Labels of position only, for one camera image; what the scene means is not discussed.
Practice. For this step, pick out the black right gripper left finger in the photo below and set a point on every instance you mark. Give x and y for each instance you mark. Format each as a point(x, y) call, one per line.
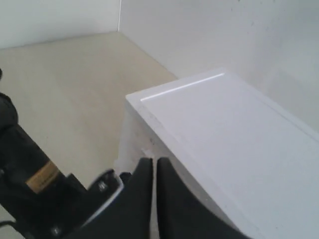
point(128, 217)

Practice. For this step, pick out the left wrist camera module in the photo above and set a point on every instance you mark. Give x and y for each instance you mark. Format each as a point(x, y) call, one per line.
point(102, 192)

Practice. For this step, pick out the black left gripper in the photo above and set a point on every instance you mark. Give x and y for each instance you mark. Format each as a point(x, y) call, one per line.
point(75, 207)

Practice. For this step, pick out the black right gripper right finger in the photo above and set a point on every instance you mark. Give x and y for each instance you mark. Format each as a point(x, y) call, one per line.
point(181, 215)

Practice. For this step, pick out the white translucent drawer cabinet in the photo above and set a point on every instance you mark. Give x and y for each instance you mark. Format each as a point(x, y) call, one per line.
point(248, 160)

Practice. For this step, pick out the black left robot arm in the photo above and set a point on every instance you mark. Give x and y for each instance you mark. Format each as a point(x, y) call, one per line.
point(43, 202)

